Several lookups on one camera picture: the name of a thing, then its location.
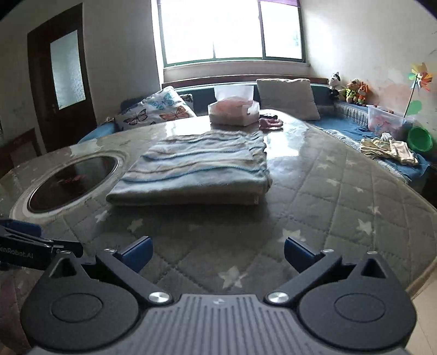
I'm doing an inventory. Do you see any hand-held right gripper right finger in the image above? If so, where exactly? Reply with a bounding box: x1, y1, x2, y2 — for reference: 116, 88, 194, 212
265, 235, 394, 306

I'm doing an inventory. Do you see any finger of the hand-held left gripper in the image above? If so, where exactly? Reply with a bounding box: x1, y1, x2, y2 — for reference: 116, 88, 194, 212
0, 219, 84, 259

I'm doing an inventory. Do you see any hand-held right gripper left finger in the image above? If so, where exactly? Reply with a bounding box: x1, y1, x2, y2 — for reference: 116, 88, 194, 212
48, 235, 173, 306

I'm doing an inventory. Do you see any blue beige striped garment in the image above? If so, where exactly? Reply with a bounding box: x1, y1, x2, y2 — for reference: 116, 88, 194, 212
106, 131, 273, 206

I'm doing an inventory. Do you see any pile of pale clothes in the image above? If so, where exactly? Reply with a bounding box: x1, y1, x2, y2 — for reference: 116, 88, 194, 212
360, 132, 420, 167

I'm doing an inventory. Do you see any round black built-in hob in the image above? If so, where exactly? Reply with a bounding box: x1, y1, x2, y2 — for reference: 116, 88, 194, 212
10, 152, 130, 222

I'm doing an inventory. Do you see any low dark wooden sideboard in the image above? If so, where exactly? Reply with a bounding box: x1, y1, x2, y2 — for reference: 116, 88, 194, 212
0, 128, 45, 178

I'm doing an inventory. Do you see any dark wooden glass door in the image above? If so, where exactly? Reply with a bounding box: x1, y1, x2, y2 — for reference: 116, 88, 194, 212
27, 3, 98, 152

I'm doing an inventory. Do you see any small pink cloth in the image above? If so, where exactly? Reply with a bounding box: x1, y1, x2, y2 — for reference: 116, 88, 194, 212
258, 115, 284, 130

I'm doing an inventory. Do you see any butterfly print pillow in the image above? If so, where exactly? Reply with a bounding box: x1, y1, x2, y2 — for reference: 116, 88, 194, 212
114, 85, 198, 131

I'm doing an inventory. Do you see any blue corner sofa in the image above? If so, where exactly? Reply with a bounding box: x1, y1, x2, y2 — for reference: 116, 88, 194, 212
77, 82, 432, 192

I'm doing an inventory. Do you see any pink tissue box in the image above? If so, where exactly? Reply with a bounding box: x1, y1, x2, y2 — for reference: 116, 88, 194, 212
208, 85, 261, 127

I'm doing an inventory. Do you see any beige cushion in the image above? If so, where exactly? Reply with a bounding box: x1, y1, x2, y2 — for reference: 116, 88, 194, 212
256, 78, 321, 121

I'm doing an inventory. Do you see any clear plastic storage box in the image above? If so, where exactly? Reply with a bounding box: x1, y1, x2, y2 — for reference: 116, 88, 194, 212
367, 104, 415, 140

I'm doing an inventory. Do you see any green plastic basin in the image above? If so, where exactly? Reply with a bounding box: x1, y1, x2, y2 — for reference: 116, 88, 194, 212
407, 126, 434, 152

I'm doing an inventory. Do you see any orange fox plush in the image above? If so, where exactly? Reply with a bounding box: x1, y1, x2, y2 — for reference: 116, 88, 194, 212
355, 83, 372, 106

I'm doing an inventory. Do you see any black white cow plush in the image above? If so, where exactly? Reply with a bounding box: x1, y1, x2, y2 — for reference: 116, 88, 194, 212
328, 72, 346, 101

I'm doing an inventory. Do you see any colourful pinwheel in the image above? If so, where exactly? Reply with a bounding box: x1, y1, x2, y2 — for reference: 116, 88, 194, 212
403, 62, 433, 118

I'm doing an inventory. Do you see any green framed window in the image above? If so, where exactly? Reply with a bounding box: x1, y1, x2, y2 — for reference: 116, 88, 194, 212
157, 0, 304, 67

